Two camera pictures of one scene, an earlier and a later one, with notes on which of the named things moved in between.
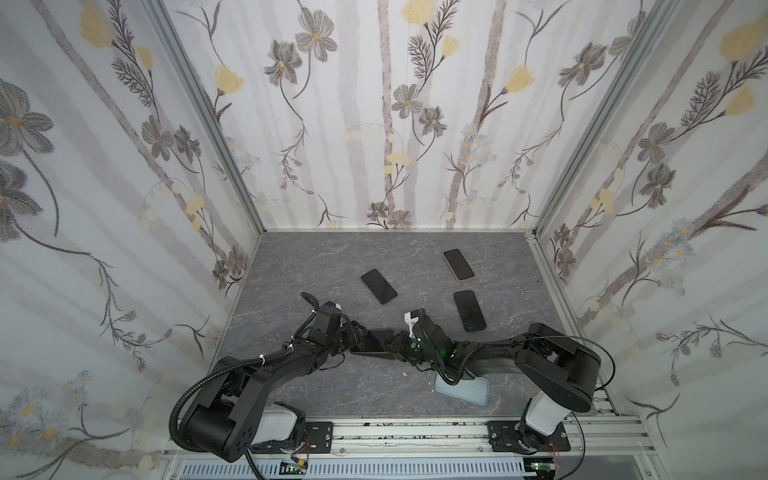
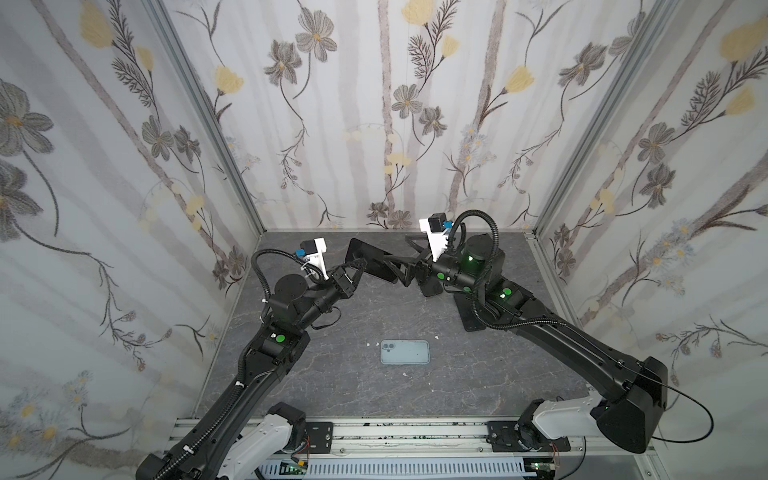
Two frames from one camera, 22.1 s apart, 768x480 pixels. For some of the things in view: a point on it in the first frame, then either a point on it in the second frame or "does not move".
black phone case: (470, 310) does not move
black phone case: (368, 345) to (432, 286)
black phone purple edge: (379, 286) to (373, 257)
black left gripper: (353, 332) to (346, 286)
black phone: (470, 310) does not move
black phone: (382, 336) to (432, 286)
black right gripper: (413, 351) to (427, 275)
